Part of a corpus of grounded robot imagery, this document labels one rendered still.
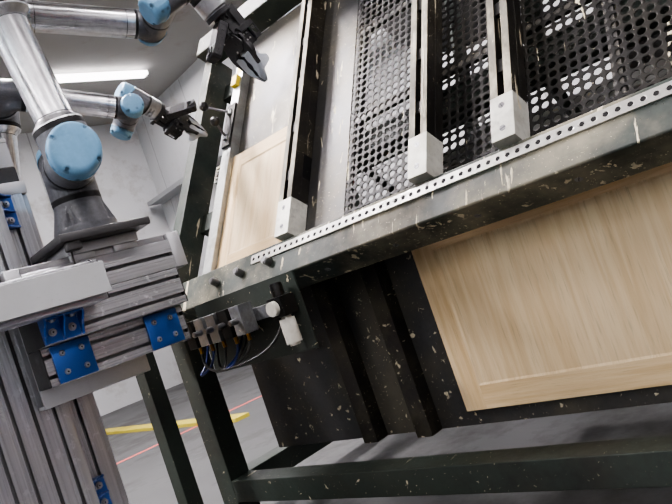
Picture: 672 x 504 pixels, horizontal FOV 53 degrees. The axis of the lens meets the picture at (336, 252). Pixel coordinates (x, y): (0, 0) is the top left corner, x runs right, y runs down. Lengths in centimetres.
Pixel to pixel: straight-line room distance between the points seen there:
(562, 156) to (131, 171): 916
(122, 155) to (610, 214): 913
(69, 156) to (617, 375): 139
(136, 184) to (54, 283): 885
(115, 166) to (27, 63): 865
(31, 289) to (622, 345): 135
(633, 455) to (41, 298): 129
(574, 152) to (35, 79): 117
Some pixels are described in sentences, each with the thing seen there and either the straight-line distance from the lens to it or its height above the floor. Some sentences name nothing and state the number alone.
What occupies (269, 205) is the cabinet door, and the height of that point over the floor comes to 104.
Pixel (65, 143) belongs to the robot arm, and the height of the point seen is 121.
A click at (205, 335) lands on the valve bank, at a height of 71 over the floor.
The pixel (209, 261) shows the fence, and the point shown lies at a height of 94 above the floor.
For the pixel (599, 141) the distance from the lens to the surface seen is 148.
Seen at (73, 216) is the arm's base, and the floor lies 108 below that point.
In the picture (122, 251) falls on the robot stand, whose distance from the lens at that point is 168.
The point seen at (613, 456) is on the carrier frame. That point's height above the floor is 18.
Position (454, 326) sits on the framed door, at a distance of 198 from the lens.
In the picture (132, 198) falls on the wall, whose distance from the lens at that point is 1021.
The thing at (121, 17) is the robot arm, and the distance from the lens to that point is 190.
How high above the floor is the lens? 76
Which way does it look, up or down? 2 degrees up
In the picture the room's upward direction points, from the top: 19 degrees counter-clockwise
